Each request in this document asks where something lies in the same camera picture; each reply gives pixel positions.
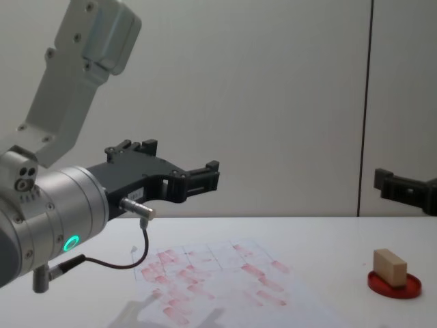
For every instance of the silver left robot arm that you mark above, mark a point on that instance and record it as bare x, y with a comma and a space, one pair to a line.
68, 212

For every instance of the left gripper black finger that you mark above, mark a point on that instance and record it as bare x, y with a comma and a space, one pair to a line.
196, 181
131, 147

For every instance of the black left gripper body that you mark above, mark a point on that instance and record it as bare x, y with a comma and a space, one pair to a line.
133, 177

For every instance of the white paper sheet with red marks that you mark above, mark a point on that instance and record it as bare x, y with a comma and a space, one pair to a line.
218, 273

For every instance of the small pale wooden block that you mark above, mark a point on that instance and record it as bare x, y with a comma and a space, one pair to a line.
391, 266

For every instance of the round red shallow dish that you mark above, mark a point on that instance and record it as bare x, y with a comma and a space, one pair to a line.
413, 288

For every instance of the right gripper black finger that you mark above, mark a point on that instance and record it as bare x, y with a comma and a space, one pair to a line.
399, 191

